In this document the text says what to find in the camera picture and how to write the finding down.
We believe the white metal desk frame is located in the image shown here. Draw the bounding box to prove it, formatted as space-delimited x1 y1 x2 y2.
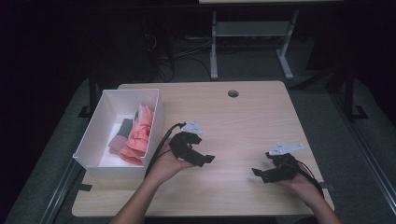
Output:
199 0 344 81

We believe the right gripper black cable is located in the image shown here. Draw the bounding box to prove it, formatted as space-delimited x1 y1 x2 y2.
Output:
294 160 325 198

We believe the aluminium rail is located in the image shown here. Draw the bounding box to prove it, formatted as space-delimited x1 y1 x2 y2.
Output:
38 160 82 224
330 91 396 217

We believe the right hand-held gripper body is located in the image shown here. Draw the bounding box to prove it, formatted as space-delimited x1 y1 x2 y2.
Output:
263 142 304 183

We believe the person's right hand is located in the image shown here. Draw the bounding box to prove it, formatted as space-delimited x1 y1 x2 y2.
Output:
276 163 325 210

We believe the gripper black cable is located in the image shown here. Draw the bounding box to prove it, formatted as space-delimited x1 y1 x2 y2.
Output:
144 121 187 179
294 160 325 198

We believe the black metal stand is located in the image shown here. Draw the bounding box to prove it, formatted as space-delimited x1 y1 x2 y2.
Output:
342 63 370 123
77 69 101 119

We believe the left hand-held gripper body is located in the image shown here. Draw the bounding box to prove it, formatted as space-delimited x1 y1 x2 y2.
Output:
168 119 205 165

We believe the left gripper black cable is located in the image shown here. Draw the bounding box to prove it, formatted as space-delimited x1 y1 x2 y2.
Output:
144 121 187 179

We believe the person's left hand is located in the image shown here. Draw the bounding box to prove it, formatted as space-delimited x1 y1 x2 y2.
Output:
145 137 196 188

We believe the tangle of floor cables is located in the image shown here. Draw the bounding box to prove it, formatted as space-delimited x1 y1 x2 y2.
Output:
141 32 214 83

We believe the pink and grey knit glove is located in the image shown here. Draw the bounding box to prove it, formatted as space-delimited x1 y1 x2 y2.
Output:
107 118 134 156

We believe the white storage box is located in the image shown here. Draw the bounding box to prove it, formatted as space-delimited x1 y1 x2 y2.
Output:
72 88 166 180

